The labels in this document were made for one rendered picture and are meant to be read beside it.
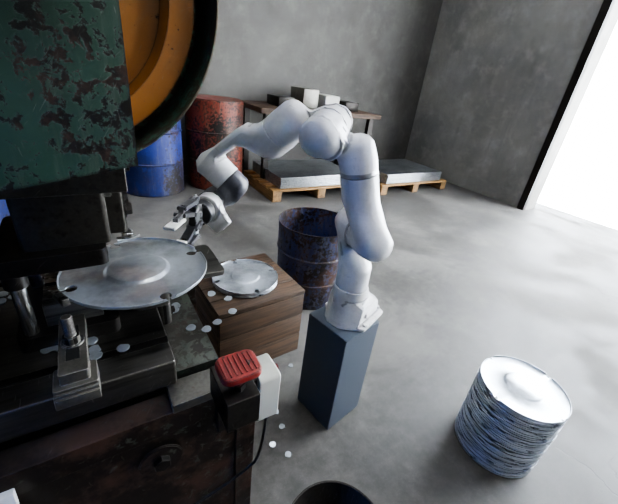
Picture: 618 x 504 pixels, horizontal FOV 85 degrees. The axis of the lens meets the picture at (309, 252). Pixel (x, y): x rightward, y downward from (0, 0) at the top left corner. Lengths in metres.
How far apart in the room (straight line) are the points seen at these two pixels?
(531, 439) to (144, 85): 1.58
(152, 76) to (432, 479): 1.53
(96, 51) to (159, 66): 0.55
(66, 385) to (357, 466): 1.03
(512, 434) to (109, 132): 1.40
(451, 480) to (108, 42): 1.51
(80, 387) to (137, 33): 0.83
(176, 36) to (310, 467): 1.38
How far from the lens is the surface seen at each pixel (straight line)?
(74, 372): 0.66
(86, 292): 0.78
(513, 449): 1.51
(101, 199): 0.68
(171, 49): 1.07
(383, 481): 1.43
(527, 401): 1.46
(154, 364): 0.71
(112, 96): 0.53
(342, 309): 1.15
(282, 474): 1.37
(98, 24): 0.53
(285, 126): 0.97
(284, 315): 1.54
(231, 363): 0.61
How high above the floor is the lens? 1.20
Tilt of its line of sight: 28 degrees down
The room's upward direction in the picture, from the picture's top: 7 degrees clockwise
